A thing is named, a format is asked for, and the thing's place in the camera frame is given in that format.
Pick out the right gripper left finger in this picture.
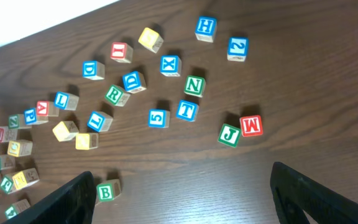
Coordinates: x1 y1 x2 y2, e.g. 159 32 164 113
6 171 96 224

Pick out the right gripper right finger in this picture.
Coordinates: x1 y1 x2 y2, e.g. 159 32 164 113
270 162 358 224

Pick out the green B block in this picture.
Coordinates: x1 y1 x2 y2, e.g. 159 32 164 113
96 179 122 204

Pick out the blue T block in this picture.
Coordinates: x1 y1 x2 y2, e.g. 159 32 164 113
176 100 199 122

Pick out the yellow K block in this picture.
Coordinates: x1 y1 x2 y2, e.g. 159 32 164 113
12 168 40 190

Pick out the green 4 block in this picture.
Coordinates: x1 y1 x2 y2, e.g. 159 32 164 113
4 199 30 219

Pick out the green J block left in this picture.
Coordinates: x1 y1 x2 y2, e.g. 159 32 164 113
0 174 15 194

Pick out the green j block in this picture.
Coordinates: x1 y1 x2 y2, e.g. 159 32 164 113
0 174 15 194
218 123 241 147

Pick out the yellow S block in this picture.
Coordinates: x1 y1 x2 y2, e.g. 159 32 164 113
52 121 79 142

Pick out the yellow C block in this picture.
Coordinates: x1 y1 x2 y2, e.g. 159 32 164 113
7 140 33 157

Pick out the red M block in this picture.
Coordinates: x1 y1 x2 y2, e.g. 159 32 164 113
239 115 264 137

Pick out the green 7 block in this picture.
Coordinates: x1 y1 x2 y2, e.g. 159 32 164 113
0 154 16 170

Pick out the blue L block lower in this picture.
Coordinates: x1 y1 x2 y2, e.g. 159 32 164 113
87 111 113 133

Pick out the blue l block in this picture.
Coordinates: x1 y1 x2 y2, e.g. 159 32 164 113
54 91 79 111
87 111 113 133

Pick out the green J block right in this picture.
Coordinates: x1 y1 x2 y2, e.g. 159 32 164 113
218 123 241 147

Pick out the blue P block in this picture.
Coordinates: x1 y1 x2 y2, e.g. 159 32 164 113
24 108 48 125

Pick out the red A block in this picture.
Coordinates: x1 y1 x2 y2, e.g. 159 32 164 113
36 101 60 117

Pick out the green Z block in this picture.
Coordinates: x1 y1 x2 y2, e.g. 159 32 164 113
8 114 32 129

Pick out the red U block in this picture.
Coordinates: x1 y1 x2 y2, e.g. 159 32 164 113
0 126 18 142

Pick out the blue L block upper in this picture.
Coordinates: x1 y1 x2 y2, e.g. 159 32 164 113
54 91 79 111

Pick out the green R block upper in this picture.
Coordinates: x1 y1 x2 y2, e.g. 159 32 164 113
104 85 131 107

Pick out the blue 5 block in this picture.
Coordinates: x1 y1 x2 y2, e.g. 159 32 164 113
148 109 170 128

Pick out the blue D block upper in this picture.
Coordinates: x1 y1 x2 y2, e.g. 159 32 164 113
82 60 105 80

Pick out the blue d block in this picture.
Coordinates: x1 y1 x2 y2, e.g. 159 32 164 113
122 71 147 94
82 60 105 80

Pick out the blue D block lower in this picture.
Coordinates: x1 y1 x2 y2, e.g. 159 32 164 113
122 71 147 94

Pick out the green N block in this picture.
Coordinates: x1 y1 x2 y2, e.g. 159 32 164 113
184 75 206 98

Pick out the blue 2 block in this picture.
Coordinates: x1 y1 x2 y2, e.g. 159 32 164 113
227 37 249 62

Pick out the red I block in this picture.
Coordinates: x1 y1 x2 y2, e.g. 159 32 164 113
110 42 134 63

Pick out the blue X block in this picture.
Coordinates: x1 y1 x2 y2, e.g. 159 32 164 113
160 55 182 77

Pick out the yellow block top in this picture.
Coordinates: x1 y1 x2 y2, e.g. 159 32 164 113
138 27 163 54

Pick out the blue H block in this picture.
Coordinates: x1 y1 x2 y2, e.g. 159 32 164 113
195 16 217 43

